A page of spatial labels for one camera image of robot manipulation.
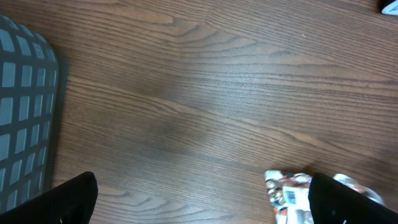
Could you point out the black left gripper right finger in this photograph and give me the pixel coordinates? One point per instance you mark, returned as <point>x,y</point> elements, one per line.
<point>331,202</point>

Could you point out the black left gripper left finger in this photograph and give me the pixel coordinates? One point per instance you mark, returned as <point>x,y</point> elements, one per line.
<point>71,202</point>

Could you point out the beige vacuum food pouch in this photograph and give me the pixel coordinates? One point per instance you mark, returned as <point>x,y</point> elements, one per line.
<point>288,194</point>

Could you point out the white barcode scanner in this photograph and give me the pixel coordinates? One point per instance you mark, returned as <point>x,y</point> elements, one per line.
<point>390,7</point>

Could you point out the grey plastic shopping basket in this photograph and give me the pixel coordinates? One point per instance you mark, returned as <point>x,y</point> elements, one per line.
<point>29,82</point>

